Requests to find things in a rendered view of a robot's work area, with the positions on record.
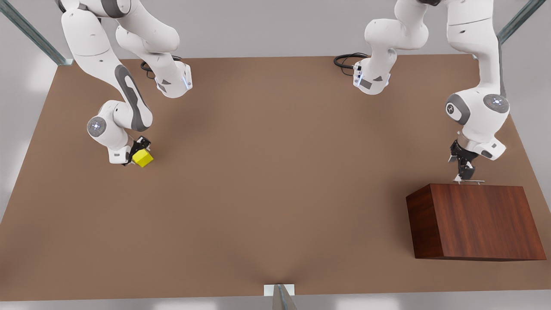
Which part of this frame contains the yellow cube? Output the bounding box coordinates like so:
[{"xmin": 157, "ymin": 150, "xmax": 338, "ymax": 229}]
[{"xmin": 132, "ymin": 149, "xmax": 154, "ymax": 168}]

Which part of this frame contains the dark wooden drawer cabinet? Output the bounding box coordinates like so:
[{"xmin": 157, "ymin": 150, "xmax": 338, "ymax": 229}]
[{"xmin": 406, "ymin": 183, "xmax": 547, "ymax": 262}]

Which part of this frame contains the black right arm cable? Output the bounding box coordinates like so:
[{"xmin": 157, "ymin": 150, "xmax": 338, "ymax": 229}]
[{"xmin": 140, "ymin": 55, "xmax": 183, "ymax": 80}]

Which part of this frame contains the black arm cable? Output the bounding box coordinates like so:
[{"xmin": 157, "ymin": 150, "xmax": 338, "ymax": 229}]
[
  {"xmin": 334, "ymin": 53, "xmax": 369, "ymax": 76},
  {"xmin": 140, "ymin": 55, "xmax": 183, "ymax": 80}
]

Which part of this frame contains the silver frame post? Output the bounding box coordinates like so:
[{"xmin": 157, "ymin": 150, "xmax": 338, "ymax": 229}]
[
  {"xmin": 471, "ymin": 0, "xmax": 547, "ymax": 60},
  {"xmin": 263, "ymin": 284, "xmax": 298, "ymax": 310},
  {"xmin": 0, "ymin": 0, "xmax": 74, "ymax": 66}
]

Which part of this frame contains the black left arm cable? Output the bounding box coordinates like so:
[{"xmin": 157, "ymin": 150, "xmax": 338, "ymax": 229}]
[{"xmin": 334, "ymin": 53, "xmax": 369, "ymax": 76}]

